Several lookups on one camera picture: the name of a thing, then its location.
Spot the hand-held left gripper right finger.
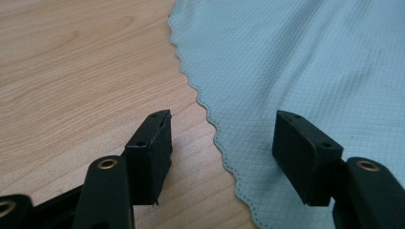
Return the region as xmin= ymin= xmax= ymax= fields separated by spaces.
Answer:
xmin=271 ymin=110 xmax=345 ymax=207

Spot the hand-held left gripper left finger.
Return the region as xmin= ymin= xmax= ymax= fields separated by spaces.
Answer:
xmin=123 ymin=109 xmax=174 ymax=207

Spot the teal microfibre cloth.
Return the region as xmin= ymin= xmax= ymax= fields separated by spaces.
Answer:
xmin=167 ymin=0 xmax=405 ymax=229

